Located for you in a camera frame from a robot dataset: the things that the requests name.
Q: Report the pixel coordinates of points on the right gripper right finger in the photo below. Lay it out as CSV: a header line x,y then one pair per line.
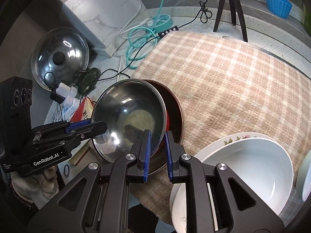
x,y
244,210

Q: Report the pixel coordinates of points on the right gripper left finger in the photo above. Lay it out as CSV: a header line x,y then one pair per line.
x,y
96,199

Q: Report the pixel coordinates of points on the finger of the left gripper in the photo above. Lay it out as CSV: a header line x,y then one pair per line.
x,y
87,127

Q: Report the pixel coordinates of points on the large stainless steel bowl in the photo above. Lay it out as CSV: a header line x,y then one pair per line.
x,y
128,108

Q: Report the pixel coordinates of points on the red steel bowl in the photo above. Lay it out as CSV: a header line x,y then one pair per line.
x,y
175,124

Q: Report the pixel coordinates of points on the white gloved left hand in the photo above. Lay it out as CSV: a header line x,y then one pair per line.
x,y
37,189

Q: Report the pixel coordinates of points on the red book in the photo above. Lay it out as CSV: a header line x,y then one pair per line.
x,y
83,112

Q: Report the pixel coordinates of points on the white power adapter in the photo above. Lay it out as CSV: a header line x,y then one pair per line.
x,y
69,101

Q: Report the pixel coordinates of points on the floral ceramic plate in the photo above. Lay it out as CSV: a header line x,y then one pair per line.
x,y
205,152

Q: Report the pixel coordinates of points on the black clip device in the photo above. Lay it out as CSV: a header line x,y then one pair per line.
x,y
86,80

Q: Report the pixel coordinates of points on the white deep ceramic bowl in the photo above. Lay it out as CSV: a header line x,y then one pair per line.
x,y
261,163

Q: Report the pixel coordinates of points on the glass pot lid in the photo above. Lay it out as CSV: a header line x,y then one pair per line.
x,y
58,55

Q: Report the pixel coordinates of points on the plaid checkered cloth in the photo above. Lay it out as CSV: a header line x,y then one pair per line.
x,y
225,87

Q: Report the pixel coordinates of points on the teal round power strip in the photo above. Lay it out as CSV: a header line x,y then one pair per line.
x,y
160,23

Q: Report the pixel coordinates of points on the blue ribbed plastic bowl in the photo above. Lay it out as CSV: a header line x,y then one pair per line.
x,y
280,8

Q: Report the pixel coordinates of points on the black mini tripod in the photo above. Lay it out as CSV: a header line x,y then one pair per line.
x,y
235,11

